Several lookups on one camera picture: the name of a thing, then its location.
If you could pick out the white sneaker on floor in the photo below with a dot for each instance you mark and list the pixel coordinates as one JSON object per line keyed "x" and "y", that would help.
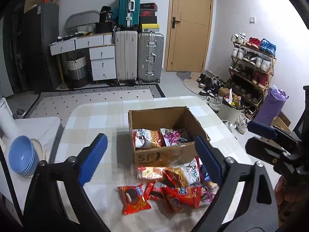
{"x": 241, "y": 123}

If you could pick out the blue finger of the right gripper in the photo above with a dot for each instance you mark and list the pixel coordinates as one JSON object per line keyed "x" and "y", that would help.
{"x": 261, "y": 130}

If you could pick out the stack of blue bowls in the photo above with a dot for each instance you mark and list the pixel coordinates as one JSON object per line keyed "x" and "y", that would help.
{"x": 22, "y": 156}

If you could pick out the woven laundry basket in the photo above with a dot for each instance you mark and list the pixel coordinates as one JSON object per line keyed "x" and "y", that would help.
{"x": 77, "y": 71}

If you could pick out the teal suitcase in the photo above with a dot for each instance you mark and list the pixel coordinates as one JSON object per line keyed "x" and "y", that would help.
{"x": 128, "y": 15}

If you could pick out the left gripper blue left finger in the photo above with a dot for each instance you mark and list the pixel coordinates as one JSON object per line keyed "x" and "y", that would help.
{"x": 89, "y": 158}

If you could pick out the black refrigerator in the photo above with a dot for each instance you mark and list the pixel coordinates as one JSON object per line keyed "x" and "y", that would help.
{"x": 34, "y": 31}

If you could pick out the door mat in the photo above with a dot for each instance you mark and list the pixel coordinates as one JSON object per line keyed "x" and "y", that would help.
{"x": 189, "y": 80}

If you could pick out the white red noodle snack bag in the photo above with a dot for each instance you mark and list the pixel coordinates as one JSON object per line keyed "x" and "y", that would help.
{"x": 184, "y": 176}

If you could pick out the wooden shoe rack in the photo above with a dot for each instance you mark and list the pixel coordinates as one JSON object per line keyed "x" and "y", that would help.
{"x": 251, "y": 72}

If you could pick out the silver suitcase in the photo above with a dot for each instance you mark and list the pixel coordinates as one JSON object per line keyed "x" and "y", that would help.
{"x": 150, "y": 57}

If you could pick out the white noodle bag in box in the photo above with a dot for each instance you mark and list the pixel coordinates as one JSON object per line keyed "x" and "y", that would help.
{"x": 147, "y": 139}

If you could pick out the small red chocolate packet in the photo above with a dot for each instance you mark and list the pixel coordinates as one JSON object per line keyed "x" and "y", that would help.
{"x": 153, "y": 191}

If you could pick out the red oreo cookie packet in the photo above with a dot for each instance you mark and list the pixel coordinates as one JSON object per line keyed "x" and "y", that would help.
{"x": 133, "y": 199}

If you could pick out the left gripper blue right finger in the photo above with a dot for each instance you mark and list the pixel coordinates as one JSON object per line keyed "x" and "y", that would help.
{"x": 211, "y": 158}

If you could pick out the purple snack bag in box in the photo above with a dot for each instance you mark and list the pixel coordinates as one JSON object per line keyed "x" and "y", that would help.
{"x": 175, "y": 137}

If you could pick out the blue oreo cookie packet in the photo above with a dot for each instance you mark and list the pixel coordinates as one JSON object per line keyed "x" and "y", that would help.
{"x": 204, "y": 174}

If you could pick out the orange cracker packet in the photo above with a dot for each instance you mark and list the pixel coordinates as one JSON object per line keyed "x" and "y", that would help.
{"x": 150, "y": 173}

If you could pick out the beige suitcase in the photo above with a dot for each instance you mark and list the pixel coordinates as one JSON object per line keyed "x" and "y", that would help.
{"x": 126, "y": 43}

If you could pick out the red cracker snack bag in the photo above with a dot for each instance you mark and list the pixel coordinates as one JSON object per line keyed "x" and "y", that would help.
{"x": 178, "y": 199}

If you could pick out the white drawer desk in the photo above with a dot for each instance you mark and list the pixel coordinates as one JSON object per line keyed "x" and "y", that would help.
{"x": 101, "y": 52}

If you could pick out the brown cardboard SF box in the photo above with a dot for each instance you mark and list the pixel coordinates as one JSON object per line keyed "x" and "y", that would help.
{"x": 171, "y": 118}

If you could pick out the white trash bin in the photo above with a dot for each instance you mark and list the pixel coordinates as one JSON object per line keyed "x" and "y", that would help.
{"x": 230, "y": 109}

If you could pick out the white kettle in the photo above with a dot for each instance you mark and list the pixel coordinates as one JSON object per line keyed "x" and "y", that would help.
{"x": 8, "y": 125}

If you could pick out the wooden door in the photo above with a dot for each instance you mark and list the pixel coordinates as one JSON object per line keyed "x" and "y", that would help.
{"x": 188, "y": 35}

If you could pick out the right hand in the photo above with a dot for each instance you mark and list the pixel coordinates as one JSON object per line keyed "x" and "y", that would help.
{"x": 288, "y": 199}

